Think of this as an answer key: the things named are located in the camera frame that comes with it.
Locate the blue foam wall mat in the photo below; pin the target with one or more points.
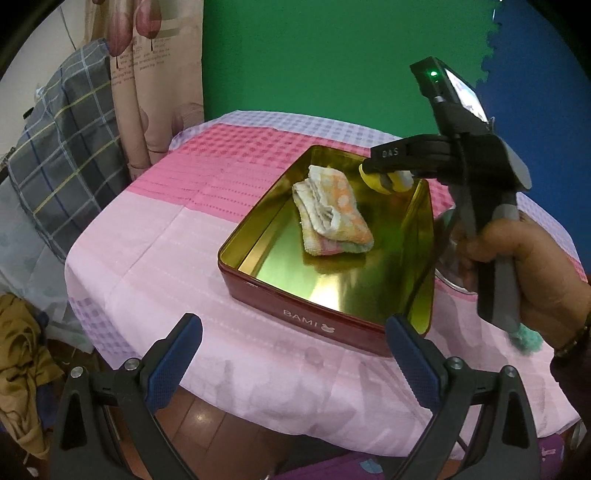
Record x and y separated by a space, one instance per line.
539 97

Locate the beige flower print curtain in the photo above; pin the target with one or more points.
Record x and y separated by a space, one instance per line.
155 51

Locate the red gold rectangular tin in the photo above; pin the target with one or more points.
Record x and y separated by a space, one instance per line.
343 296

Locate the mustard brown cloth pile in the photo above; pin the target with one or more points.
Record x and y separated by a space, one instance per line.
26 365

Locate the teal fluffy pompom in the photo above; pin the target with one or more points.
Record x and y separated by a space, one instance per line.
526 340

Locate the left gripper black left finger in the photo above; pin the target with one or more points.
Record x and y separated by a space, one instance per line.
84 445

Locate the green foam wall mat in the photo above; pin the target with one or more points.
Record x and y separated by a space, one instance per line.
344 60

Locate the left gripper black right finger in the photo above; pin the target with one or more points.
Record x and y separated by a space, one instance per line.
504 443

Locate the pink checked tablecloth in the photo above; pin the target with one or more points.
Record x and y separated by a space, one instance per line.
291 342

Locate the steel bowl upside down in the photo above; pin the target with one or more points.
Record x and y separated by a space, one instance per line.
447 267

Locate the yellow white soft toy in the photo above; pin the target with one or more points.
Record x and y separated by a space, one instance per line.
388 183

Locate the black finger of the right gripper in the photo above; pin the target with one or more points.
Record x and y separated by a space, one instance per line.
424 147
421 167

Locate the grey plaid cloth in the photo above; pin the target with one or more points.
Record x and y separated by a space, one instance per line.
68 164

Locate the folded pastel dotted towel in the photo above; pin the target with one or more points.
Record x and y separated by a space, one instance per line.
331 222

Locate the person's right hand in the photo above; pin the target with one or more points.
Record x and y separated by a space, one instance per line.
555 301

